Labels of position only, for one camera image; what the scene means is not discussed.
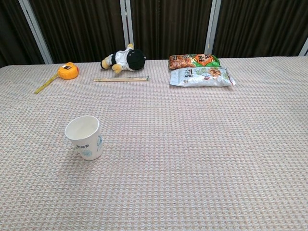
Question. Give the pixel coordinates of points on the white paper cup blue print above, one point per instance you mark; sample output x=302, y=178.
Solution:
x=90, y=146

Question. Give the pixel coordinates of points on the pink woven tablecloth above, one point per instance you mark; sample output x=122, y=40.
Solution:
x=183, y=149

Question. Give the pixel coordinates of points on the wooden chopstick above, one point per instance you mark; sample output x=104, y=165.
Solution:
x=120, y=78

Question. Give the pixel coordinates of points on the white nut snack bag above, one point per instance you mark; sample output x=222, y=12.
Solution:
x=199, y=78

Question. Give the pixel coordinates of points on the black white plush toy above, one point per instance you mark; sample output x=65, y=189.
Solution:
x=125, y=59

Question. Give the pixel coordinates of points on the orange green snack bag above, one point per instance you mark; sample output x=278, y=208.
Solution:
x=192, y=61

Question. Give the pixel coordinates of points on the orange tape measure yellow tape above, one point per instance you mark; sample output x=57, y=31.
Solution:
x=67, y=71

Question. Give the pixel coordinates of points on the dark brown curtain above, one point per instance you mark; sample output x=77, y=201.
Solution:
x=79, y=29

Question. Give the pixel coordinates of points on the grey white frame post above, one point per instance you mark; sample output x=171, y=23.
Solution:
x=36, y=31
x=213, y=26
x=126, y=21
x=304, y=49

